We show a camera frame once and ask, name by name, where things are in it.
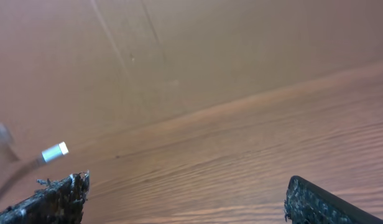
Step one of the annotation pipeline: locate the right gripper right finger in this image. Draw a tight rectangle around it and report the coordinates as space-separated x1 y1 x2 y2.
284 175 383 224

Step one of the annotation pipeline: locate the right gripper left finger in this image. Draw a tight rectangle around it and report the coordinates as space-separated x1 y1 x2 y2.
0 171 90 224

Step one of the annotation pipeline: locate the black USB cable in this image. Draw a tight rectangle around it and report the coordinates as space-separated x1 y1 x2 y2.
0 121 70 206

